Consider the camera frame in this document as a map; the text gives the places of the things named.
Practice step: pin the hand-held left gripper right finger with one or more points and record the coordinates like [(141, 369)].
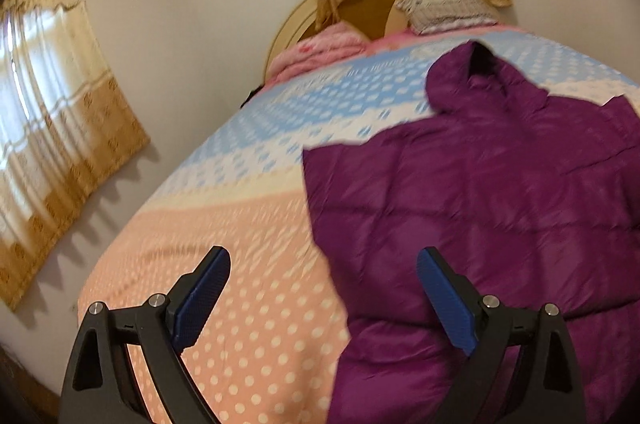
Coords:
[(445, 299)]

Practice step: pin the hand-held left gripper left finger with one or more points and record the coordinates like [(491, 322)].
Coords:
[(202, 294)]

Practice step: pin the purple puffer jacket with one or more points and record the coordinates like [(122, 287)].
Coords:
[(475, 204)]

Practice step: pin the polka dot bedspread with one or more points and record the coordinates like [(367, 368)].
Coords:
[(240, 184)]

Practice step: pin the pink folded blanket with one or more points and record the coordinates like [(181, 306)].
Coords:
[(315, 49)]

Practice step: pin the striped patterned pillow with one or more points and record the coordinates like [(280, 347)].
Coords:
[(445, 9)]

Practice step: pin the cream wooden headboard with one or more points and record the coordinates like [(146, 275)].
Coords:
[(350, 3)]

